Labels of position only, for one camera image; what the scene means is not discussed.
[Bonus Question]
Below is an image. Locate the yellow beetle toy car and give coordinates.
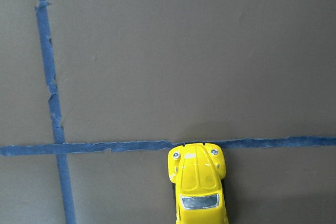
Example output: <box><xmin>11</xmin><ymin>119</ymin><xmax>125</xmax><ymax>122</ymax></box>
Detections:
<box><xmin>167</xmin><ymin>143</ymin><xmax>229</xmax><ymax>223</ymax></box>

